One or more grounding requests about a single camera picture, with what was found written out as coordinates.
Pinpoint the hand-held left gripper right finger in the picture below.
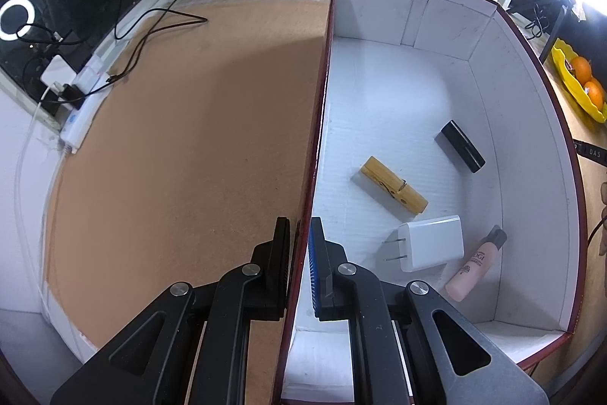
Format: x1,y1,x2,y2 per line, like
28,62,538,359
307,216,551,405

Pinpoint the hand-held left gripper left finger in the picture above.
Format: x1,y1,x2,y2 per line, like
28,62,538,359
50,216,291,405

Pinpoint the white wall charger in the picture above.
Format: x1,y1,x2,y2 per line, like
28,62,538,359
383,215,464,273

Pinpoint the wooden clothespin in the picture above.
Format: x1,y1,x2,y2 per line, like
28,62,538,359
360,156,429,216

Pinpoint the black lipstick tube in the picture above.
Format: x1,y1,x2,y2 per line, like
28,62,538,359
440,120,486,173

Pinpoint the pink lotion bottle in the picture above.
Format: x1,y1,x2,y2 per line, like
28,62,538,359
445,225,508,302

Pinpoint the white cardboard box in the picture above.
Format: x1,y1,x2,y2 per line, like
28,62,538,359
270,0,589,405

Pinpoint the person's right hand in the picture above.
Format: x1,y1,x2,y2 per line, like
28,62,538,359
598,181,607,255

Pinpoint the orange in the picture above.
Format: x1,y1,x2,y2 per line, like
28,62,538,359
582,80,607,109
569,56,593,83

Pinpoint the yellow fruit bowl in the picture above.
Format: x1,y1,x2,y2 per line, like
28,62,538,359
550,37,607,123

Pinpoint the white power strip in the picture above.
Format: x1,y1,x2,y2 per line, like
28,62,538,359
59,73,112,152

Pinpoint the black plug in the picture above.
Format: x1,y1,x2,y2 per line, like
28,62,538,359
56,83,87,106

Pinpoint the white power adapter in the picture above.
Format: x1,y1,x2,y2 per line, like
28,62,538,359
40,54,79,89

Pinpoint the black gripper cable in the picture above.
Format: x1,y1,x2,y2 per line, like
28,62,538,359
585,215,607,247

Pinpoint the black ring light stand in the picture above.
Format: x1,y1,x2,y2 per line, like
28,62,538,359
550,4,570,51

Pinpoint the black ring light cable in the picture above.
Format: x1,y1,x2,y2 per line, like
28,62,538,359
510,2,555,40

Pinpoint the long black cable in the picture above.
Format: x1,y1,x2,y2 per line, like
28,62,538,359
107,0,319,83

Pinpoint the thin black cable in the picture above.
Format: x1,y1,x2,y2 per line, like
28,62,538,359
19,23,77,55

